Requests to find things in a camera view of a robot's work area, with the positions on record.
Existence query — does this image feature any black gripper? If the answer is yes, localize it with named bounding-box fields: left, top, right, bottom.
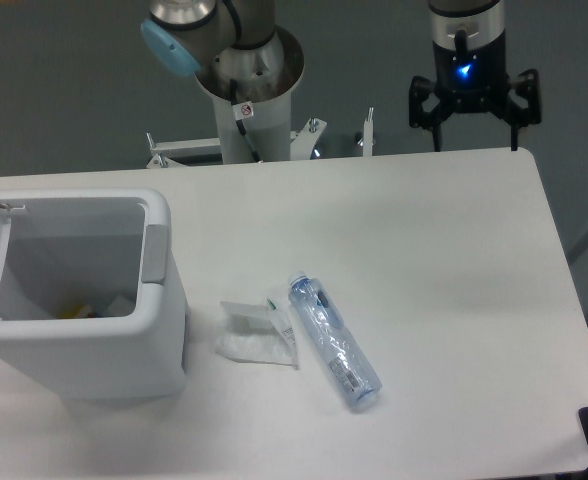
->
left=407, top=38, right=542, bottom=152

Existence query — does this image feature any clear blue plastic bottle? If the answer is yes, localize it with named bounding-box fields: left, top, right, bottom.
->
left=288, top=271, right=382, bottom=414

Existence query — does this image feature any white plastic wrapper bag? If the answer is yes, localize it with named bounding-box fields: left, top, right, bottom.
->
left=214, top=287, right=299, bottom=370

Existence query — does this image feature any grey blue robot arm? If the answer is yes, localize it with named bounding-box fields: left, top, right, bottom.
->
left=140, top=1, right=542, bottom=162

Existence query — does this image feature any white plastic trash can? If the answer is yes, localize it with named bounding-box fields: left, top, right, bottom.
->
left=0, top=188, right=189, bottom=399

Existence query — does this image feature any yellow trash in can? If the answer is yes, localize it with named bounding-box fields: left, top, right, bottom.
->
left=56, top=303, right=95, bottom=320

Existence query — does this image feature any white metal base frame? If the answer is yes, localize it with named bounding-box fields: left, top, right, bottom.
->
left=146, top=106, right=377, bottom=169

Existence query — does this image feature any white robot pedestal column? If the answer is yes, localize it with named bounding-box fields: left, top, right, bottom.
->
left=196, top=26, right=304, bottom=164

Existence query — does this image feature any black cable on pedestal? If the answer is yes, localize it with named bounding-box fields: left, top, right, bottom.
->
left=228, top=78, right=264, bottom=164

